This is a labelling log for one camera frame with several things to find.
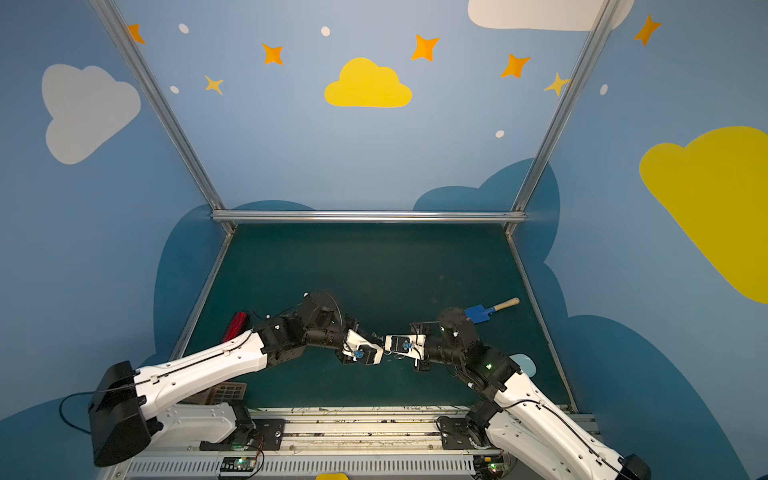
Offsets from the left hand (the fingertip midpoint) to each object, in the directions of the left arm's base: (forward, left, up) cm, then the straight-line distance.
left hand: (384, 335), depth 70 cm
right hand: (+1, -3, -1) cm, 4 cm away
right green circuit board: (-24, -27, -21) cm, 42 cm away
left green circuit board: (-24, +35, -21) cm, 47 cm away
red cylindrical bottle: (+11, +45, -18) cm, 50 cm away
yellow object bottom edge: (-26, +12, -20) cm, 35 cm away
